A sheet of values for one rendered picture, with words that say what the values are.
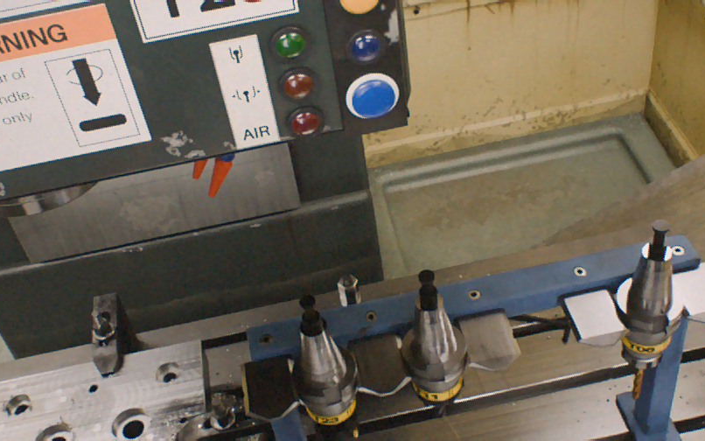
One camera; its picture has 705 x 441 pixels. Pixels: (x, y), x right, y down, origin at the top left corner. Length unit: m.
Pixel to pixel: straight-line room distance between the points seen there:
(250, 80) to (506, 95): 1.44
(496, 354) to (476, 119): 1.16
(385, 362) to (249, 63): 0.41
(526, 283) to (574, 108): 1.15
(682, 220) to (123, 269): 0.95
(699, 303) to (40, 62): 0.67
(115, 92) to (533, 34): 1.42
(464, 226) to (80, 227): 0.79
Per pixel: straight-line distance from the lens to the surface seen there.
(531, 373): 1.32
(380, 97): 0.64
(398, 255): 1.86
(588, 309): 0.98
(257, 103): 0.64
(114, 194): 1.53
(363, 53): 0.63
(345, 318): 0.97
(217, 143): 0.66
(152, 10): 0.60
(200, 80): 0.63
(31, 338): 1.80
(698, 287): 1.02
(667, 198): 1.74
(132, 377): 1.30
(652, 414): 1.23
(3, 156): 0.67
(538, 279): 0.99
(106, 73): 0.63
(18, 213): 0.88
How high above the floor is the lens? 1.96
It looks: 44 degrees down
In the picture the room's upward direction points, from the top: 9 degrees counter-clockwise
